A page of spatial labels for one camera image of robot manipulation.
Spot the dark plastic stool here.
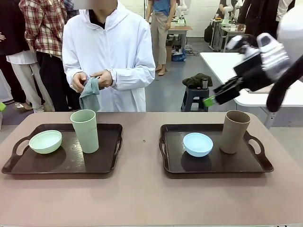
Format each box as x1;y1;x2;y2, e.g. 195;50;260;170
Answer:
181;86;210;112

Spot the light green bowl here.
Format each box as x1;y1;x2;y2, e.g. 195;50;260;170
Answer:
28;130;63;155

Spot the grey-green cloth mat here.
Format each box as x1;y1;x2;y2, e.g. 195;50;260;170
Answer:
79;76;101;112

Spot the cardboard box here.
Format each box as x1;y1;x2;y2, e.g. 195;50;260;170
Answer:
165;44;173;62

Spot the brown-topped background table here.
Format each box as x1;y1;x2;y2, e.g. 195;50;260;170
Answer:
167;25;194;52

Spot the light green cup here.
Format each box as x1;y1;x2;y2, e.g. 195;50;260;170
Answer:
70;109;99;154

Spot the person in blue shirt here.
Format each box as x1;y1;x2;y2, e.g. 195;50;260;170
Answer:
146;0;177;76

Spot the person in dark coat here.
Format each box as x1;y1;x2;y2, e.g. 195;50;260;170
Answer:
236;0;296;36

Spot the dark brown tray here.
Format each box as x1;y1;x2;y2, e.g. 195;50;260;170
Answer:
159;123;275;175
1;123;124;175

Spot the person in black top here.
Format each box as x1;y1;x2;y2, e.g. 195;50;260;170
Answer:
0;0;55;113

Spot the person's left forearm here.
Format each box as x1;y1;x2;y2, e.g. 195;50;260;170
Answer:
110;63;156;91

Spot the brown cup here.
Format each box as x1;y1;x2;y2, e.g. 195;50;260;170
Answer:
219;110;251;154

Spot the person's left hand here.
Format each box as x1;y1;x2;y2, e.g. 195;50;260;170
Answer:
91;70;114;90

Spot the person in white jacket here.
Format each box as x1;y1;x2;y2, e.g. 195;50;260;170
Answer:
62;0;156;113

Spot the person in plaid shirt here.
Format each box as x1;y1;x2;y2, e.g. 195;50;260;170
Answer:
18;0;73;112

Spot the black backpack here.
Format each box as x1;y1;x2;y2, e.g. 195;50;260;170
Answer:
204;23;215;44

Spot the blue bag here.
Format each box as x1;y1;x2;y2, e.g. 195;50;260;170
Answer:
171;53;187;62

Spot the white black wrist camera box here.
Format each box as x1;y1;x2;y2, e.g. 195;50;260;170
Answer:
226;35;261;60

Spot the dark crumpled cloth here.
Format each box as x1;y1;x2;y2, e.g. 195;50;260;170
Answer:
182;73;213;90

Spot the background workbench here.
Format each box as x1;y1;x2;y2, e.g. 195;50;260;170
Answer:
208;18;244;52

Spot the black cable sleeve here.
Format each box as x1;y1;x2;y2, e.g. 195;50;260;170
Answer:
266;56;303;113

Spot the light blue bowl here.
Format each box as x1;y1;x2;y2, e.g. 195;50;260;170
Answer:
183;132;214;157

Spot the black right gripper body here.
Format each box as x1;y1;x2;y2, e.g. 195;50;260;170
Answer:
233;53;279;93

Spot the person's right forearm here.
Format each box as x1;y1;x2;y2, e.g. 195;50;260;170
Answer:
65;62;83;82

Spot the person's right hand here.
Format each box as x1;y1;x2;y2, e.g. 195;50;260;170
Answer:
71;72;89;93

